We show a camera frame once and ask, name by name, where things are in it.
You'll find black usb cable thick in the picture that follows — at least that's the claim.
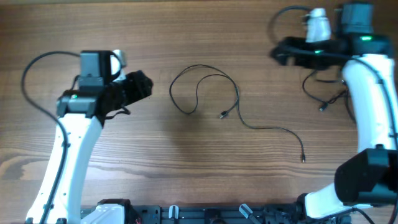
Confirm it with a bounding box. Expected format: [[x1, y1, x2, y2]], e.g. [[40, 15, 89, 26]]
[[302, 70, 356, 123]]

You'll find black usb cable thin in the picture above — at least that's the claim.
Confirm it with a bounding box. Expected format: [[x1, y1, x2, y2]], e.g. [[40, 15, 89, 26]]
[[169, 64, 306, 163]]

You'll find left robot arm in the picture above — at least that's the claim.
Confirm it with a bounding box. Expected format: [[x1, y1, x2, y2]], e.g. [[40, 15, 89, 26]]
[[25, 50, 153, 223]]

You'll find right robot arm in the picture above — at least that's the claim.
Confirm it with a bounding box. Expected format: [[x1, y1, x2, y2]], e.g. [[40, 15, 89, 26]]
[[271, 2, 397, 222]]

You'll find left camera black cable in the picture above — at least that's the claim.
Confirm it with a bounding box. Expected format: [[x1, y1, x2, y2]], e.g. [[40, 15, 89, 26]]
[[20, 50, 82, 224]]

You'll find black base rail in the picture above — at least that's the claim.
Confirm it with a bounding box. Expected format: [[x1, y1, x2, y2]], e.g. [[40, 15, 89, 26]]
[[80, 203, 352, 224]]

